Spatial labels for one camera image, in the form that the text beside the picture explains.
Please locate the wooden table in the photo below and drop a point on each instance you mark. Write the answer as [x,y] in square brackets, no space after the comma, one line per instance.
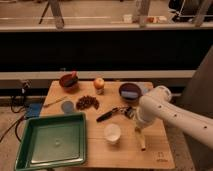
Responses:
[126,153]

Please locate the wooden spoon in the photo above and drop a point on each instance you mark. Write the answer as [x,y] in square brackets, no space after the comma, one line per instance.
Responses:
[54,102]

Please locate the grey round lid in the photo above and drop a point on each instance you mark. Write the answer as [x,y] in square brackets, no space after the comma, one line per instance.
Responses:
[67,107]

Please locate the blue box on floor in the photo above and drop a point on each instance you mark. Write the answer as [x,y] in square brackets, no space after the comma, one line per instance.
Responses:
[33,110]

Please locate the white cup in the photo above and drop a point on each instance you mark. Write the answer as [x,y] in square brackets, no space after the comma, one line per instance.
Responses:
[112,133]

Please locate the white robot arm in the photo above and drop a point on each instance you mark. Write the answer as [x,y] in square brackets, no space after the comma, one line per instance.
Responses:
[156,104]

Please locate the green plastic tray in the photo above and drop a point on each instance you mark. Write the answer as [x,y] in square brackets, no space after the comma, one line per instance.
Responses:
[53,141]

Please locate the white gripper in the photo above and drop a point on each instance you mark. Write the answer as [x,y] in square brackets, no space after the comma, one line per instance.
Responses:
[140,123]

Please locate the orange apple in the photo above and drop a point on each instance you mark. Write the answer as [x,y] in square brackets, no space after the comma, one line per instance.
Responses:
[98,83]

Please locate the red bowl with utensil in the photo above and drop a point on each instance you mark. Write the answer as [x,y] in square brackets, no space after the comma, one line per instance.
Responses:
[69,80]

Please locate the dark bowl with sponge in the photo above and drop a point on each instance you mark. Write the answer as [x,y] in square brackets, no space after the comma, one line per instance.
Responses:
[130,91]

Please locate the black handled knife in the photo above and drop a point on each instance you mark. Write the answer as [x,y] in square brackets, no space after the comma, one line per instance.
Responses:
[110,113]

